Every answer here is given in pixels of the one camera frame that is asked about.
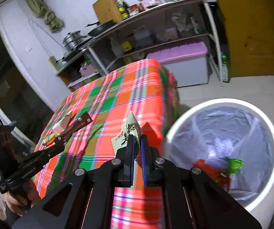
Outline wooden cutting board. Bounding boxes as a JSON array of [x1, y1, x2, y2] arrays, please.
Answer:
[[92, 0, 123, 24]]

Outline green hanging cloth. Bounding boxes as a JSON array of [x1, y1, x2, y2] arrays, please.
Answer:
[[23, 0, 64, 32]]

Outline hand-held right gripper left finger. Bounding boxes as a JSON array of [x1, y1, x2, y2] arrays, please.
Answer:
[[13, 135, 136, 229]]

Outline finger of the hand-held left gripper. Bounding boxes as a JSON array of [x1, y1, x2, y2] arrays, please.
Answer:
[[56, 112, 94, 146]]

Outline green bottle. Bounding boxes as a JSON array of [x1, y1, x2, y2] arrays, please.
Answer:
[[220, 55, 230, 83]]

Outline crumpled plastic bags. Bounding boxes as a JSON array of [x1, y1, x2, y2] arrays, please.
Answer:
[[170, 12, 199, 37]]

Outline pink utensil holder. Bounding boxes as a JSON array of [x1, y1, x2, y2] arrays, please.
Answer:
[[139, 0, 162, 10]]

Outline red plastic bag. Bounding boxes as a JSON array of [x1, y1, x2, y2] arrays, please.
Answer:
[[194, 159, 231, 191]]

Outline steel steamer pot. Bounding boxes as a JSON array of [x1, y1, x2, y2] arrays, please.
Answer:
[[62, 31, 88, 50]]

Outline plaid tablecloth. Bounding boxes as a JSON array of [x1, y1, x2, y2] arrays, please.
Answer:
[[31, 59, 183, 229]]

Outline metal shelf rack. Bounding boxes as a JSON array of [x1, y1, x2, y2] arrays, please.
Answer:
[[56, 0, 226, 86]]

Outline white round bin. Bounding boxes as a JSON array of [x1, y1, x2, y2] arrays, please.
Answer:
[[162, 98, 274, 216]]

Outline yellow label oil bottle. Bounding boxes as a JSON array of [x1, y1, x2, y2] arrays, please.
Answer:
[[116, 1, 130, 21]]

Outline large white foam fruit net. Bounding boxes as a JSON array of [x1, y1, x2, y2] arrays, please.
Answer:
[[213, 138, 235, 158]]

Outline pink lid storage box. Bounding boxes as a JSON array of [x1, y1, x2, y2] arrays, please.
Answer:
[[146, 40, 210, 87]]

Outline clear plastic bin liner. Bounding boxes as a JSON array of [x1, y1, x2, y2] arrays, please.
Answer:
[[169, 105, 274, 201]]

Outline red lid jar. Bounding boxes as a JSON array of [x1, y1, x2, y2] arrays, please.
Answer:
[[129, 4, 141, 17]]

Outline black frying pan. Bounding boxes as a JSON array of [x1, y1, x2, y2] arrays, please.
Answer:
[[85, 20, 117, 37]]

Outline green snack wrapper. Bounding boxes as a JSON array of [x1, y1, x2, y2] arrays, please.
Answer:
[[225, 157, 245, 174]]

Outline black induction cooker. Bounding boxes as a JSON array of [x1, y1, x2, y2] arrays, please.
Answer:
[[56, 45, 90, 62]]

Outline white torn wrapper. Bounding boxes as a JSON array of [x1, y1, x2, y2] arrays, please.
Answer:
[[52, 114, 72, 134]]

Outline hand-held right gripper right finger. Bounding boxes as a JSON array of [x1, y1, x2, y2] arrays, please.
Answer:
[[140, 134, 263, 229]]

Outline pink basket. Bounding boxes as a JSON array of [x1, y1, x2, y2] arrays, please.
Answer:
[[79, 63, 99, 77]]

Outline person's left hand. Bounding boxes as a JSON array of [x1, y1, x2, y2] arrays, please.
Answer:
[[4, 179, 42, 216]]

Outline yellow wooden door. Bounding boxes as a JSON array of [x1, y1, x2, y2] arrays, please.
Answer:
[[211, 0, 274, 78]]

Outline dark liquid plastic jug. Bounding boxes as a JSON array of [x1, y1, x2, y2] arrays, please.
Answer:
[[133, 27, 154, 48]]

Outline beige printed wrapper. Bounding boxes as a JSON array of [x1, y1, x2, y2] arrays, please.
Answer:
[[111, 110, 142, 152]]

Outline yellow power strip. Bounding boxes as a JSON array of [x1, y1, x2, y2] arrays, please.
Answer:
[[48, 56, 57, 71]]

